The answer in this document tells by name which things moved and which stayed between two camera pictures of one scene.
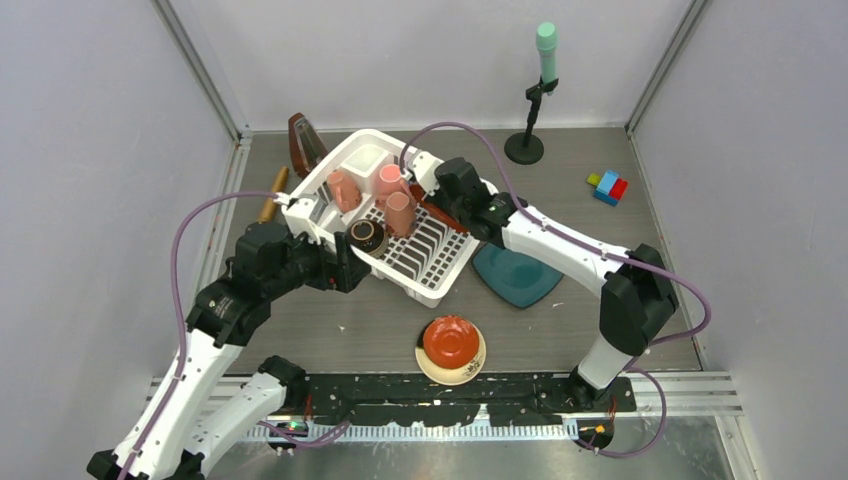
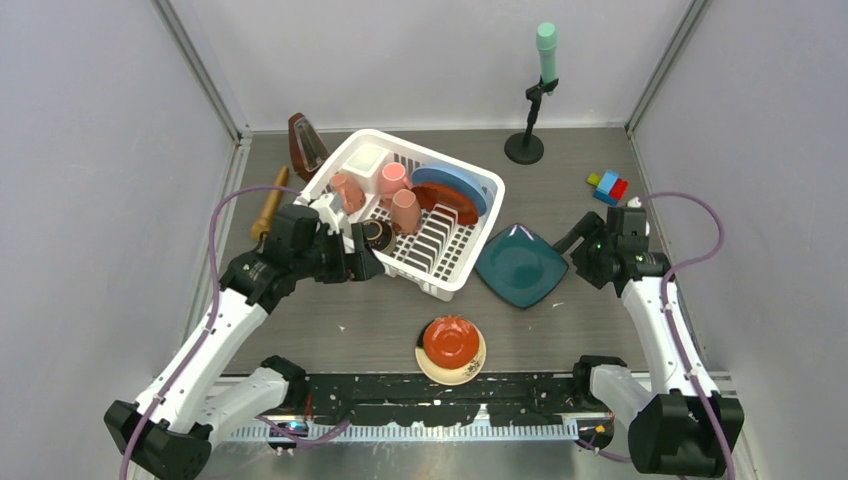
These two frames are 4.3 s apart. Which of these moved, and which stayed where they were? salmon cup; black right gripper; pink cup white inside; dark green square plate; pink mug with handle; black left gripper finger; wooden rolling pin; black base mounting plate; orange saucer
Moved: black right gripper; black left gripper finger; salmon cup
Stayed: dark green square plate; black base mounting plate; wooden rolling pin; orange saucer; pink mug with handle; pink cup white inside
